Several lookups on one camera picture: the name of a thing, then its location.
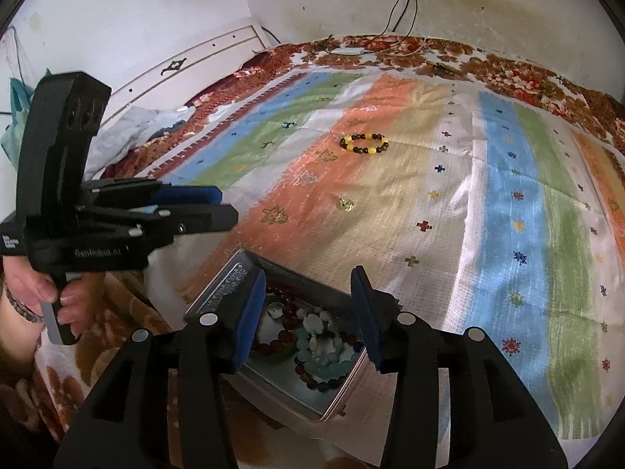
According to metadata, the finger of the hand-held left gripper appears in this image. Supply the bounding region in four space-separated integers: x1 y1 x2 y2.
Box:
80 179 221 206
78 204 239 250

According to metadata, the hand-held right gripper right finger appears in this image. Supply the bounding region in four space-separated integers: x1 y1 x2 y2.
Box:
350 265 570 469

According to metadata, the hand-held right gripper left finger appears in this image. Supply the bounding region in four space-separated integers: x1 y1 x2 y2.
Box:
53 266 267 469

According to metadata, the red bead bracelet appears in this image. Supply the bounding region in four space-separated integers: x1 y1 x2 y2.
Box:
258 281 364 358

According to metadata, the metal tin box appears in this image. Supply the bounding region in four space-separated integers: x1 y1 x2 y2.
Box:
184 248 368 422

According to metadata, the white shell bracelet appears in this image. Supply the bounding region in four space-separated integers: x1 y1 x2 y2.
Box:
302 309 343 358

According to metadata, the light blue bead bracelet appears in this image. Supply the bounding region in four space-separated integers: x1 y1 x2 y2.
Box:
294 344 353 378

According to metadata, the multicolour dark bead bracelet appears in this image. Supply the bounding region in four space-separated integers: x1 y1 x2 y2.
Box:
294 365 353 392

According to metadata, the yellow and dark bead bracelet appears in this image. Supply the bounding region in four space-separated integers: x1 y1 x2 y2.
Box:
339 132 390 154

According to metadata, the person's left forearm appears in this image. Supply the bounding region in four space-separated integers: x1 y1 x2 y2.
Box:
0 293 45 382

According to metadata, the person's left hand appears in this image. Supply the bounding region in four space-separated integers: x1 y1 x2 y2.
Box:
2 255 105 339

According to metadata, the teal cloth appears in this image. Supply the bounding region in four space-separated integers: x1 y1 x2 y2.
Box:
0 78 34 158

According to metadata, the grey crumpled cloth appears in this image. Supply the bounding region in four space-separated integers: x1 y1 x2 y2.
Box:
85 105 196 177

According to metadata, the colourful striped cloth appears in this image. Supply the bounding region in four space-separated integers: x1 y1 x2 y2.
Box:
156 66 625 450

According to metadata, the white headboard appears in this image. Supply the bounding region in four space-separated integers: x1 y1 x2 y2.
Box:
93 16 267 123

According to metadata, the beaded wrist bracelet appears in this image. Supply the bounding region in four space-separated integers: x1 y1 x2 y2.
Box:
4 281 46 324

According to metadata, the black power cable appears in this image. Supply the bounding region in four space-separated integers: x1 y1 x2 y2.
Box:
405 0 421 38
385 0 412 36

